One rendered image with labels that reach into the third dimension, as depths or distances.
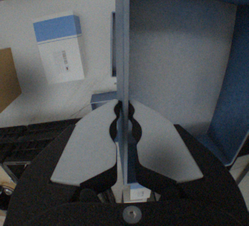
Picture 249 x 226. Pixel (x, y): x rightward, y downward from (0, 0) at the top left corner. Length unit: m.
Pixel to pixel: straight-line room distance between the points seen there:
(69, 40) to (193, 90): 0.35
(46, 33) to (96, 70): 0.21
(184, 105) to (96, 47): 0.39
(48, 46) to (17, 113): 0.37
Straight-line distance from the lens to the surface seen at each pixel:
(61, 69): 0.47
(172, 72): 0.18
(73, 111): 0.63
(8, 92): 0.60
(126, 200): 1.04
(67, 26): 0.45
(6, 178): 0.91
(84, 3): 0.54
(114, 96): 0.53
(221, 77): 0.23
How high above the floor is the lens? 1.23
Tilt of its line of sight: 62 degrees down
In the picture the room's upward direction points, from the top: 167 degrees clockwise
